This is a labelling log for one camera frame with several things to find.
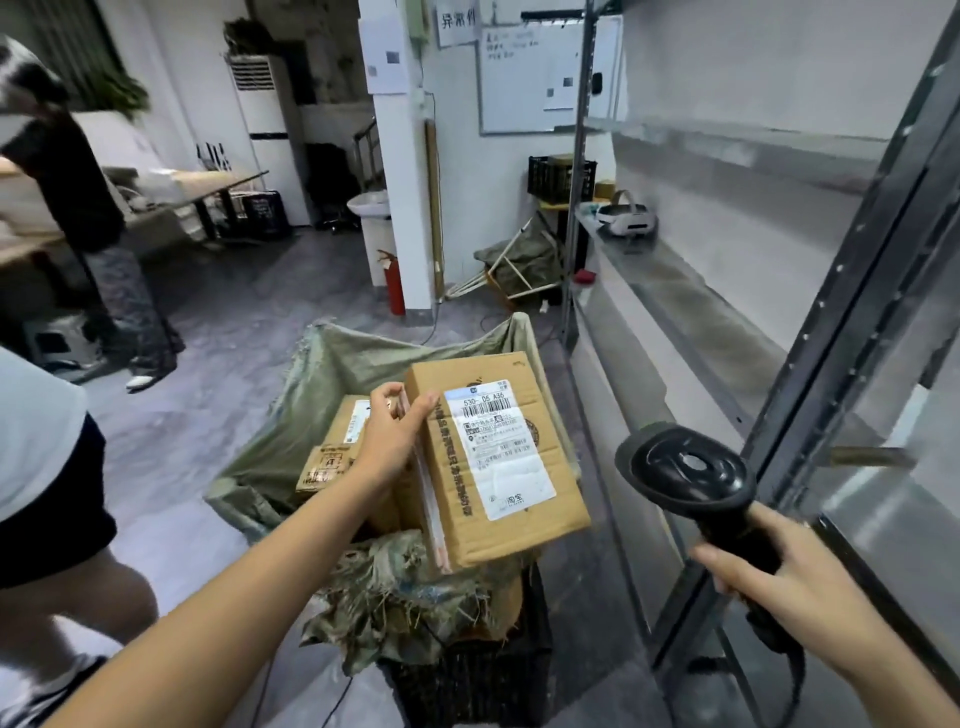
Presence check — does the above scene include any red fire extinguisher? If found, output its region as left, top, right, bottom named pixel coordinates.
left=377, top=249, right=407, bottom=318

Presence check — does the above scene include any white paper notice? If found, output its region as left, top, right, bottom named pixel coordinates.
left=358, top=14, right=412, bottom=97
left=434, top=0, right=481, bottom=48

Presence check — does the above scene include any metal stair railing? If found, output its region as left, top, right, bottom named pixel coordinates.
left=352, top=116, right=385, bottom=196

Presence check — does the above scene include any person's right forearm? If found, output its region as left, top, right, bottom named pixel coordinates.
left=847, top=637, right=960, bottom=728

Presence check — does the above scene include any white floor air conditioner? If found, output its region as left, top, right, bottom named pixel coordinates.
left=227, top=53, right=313, bottom=228

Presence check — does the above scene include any green leafy plant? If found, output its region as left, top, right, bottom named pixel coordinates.
left=74, top=67, right=151, bottom=121

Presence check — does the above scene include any long wooden batten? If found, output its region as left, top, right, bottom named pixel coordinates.
left=425, top=119, right=448, bottom=301

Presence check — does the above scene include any white wall board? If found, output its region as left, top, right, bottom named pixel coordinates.
left=477, top=14, right=625, bottom=136

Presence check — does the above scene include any metal shelving rack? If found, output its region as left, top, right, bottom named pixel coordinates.
left=558, top=0, right=960, bottom=728

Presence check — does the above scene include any dark potted plant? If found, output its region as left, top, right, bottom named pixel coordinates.
left=223, top=16, right=275, bottom=58

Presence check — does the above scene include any white metal folding frame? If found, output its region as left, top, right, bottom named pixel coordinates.
left=446, top=217, right=564, bottom=301

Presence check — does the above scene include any black barcode scanner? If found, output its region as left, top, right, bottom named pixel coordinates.
left=614, top=421, right=804, bottom=654

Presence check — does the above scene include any person's left forearm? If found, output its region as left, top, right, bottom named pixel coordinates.
left=44, top=472, right=391, bottom=728

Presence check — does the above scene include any white VR headset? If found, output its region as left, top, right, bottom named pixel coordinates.
left=596, top=189, right=660, bottom=240

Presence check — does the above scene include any black scanner cable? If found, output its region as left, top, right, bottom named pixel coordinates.
left=779, top=644, right=808, bottom=728

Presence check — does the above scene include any black office chair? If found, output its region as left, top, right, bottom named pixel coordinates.
left=303, top=142, right=361, bottom=234

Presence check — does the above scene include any box with red-white tape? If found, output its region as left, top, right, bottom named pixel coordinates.
left=397, top=352, right=592, bottom=575

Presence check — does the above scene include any black plastic crate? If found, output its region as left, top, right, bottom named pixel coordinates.
left=378, top=562, right=556, bottom=728
left=527, top=153, right=599, bottom=205
left=228, top=189, right=292, bottom=241

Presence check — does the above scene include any person's right hand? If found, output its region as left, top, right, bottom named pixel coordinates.
left=689, top=502, right=901, bottom=676

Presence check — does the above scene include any marker scrawl label cardboard box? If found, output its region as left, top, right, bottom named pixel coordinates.
left=322, top=395, right=376, bottom=451

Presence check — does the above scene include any person's left hand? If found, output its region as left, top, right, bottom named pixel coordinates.
left=348, top=382, right=442, bottom=496

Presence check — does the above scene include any white plastic stool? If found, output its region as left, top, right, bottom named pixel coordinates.
left=22, top=313, right=103, bottom=373

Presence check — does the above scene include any light wooden table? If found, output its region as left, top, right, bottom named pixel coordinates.
left=0, top=168, right=270, bottom=264

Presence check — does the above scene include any black square logo cardboard box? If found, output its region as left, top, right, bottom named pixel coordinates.
left=296, top=442, right=361, bottom=494

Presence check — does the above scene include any yellow wooden stand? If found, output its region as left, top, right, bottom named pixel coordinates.
left=536, top=198, right=594, bottom=271

